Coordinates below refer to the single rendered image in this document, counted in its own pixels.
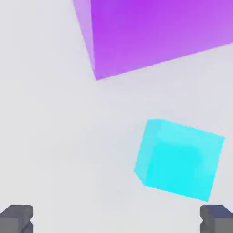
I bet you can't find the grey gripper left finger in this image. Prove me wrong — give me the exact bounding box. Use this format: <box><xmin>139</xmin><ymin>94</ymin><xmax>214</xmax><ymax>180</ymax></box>
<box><xmin>0</xmin><ymin>204</ymin><xmax>34</xmax><ymax>233</ymax></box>

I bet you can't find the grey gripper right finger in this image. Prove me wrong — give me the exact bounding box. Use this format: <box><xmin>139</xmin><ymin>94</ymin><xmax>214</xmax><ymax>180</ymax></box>
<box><xmin>199</xmin><ymin>204</ymin><xmax>233</xmax><ymax>233</ymax></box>

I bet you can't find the small cyan cube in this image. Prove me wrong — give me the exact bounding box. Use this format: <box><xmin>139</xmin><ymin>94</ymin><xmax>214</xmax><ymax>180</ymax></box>
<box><xmin>133</xmin><ymin>118</ymin><xmax>226</xmax><ymax>203</ymax></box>

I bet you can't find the large purple box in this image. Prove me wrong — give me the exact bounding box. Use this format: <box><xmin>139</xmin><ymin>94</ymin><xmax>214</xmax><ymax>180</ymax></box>
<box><xmin>72</xmin><ymin>0</ymin><xmax>233</xmax><ymax>81</ymax></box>

